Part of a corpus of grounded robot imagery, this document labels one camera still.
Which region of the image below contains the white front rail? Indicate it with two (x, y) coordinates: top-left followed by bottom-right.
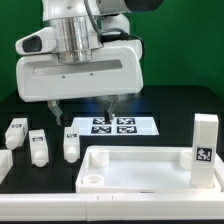
(0, 193), (224, 221)

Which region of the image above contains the white left corner block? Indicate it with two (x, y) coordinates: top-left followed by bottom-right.
(0, 150), (13, 184)

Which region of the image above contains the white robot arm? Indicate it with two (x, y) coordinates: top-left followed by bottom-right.
(16, 0), (164, 122)

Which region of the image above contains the white marker plate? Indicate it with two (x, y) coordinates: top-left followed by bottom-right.
(72, 117), (159, 136)

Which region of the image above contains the white desk top tray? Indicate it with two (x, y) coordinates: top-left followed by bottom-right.
(75, 145), (224, 193)

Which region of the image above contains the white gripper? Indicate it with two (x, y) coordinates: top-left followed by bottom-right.
(15, 27), (143, 125)

